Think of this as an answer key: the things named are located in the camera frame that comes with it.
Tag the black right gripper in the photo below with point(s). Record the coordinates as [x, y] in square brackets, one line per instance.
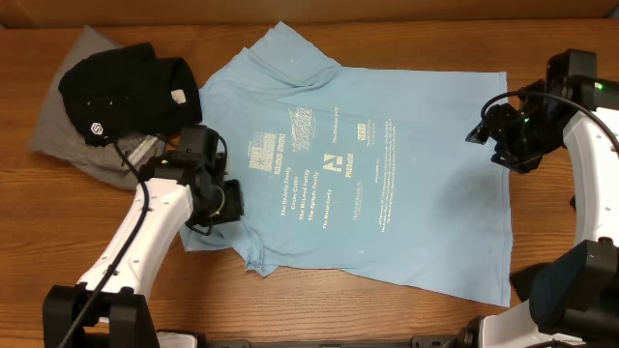
[494, 127]

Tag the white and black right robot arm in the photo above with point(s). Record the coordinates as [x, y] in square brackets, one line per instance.
[572, 301]

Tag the black cloth at table edge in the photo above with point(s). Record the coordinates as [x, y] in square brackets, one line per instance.
[526, 282]

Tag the light blue printed t-shirt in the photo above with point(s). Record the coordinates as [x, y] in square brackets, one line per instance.
[365, 171]

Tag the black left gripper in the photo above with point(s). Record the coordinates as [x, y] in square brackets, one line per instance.
[233, 209]

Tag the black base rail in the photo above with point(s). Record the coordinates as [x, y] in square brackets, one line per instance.
[338, 342]

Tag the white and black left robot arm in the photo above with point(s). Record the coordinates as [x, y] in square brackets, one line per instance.
[108, 306]

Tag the black folded garment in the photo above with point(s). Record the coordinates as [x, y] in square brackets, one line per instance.
[129, 90]

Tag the grey folded garment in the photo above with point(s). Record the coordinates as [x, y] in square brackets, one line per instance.
[55, 135]

